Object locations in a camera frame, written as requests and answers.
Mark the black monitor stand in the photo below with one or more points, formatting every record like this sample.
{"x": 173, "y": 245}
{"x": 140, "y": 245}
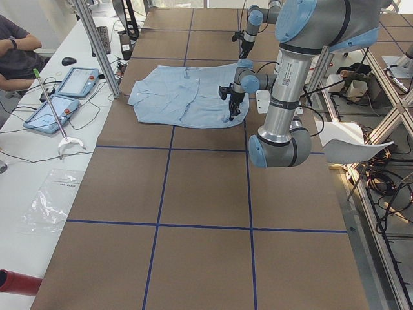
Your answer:
{"x": 125, "y": 13}

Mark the white curved plastic piece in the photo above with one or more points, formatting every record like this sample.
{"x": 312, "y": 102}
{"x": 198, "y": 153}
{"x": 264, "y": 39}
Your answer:
{"x": 71, "y": 142}

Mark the light blue button-up shirt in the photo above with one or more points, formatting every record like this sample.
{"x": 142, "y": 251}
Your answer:
{"x": 186, "y": 97}

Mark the white curved chair seat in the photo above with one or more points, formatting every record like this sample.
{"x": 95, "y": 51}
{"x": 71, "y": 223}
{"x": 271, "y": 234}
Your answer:
{"x": 343, "y": 143}

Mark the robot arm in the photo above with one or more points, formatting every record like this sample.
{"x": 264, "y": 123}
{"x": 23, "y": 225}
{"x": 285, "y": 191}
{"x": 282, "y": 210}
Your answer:
{"x": 303, "y": 28}
{"x": 256, "y": 17}

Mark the metal reacher stick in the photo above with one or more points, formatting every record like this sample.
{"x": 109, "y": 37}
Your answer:
{"x": 48, "y": 100}

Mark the far blue teach pendant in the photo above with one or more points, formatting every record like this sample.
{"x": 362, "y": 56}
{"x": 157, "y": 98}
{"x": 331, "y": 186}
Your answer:
{"x": 78, "y": 83}

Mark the blue teach pendant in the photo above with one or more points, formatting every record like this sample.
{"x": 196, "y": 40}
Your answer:
{"x": 43, "y": 119}
{"x": 78, "y": 83}

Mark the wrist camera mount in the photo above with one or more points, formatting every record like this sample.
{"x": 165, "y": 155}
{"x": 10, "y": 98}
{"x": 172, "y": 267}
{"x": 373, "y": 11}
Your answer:
{"x": 238, "y": 36}
{"x": 225, "y": 91}

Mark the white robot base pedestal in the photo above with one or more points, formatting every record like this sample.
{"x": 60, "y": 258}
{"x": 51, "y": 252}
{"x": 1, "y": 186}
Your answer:
{"x": 264, "y": 99}

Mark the black computer mouse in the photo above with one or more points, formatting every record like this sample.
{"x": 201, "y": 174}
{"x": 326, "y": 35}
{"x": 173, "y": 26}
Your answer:
{"x": 68, "y": 61}

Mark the aluminium frame post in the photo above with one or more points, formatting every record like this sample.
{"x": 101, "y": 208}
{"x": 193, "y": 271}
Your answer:
{"x": 94, "y": 38}

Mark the red cylinder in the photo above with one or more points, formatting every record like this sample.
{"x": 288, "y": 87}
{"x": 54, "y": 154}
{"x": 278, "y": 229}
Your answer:
{"x": 19, "y": 284}

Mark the near blue teach pendant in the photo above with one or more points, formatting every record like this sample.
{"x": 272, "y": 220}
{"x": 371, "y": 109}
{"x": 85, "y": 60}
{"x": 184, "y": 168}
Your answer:
{"x": 43, "y": 119}

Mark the seated person in grey shirt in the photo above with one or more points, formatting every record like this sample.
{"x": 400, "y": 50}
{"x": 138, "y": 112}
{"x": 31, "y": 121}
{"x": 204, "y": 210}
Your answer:
{"x": 18, "y": 56}

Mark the black keyboard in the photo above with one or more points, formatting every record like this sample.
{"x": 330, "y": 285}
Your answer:
{"x": 104, "y": 37}

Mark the clear plastic bag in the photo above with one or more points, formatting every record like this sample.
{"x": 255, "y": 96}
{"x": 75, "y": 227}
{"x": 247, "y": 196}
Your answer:
{"x": 49, "y": 209}

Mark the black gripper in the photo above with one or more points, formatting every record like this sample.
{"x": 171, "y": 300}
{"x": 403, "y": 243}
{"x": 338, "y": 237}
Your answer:
{"x": 235, "y": 97}
{"x": 245, "y": 44}

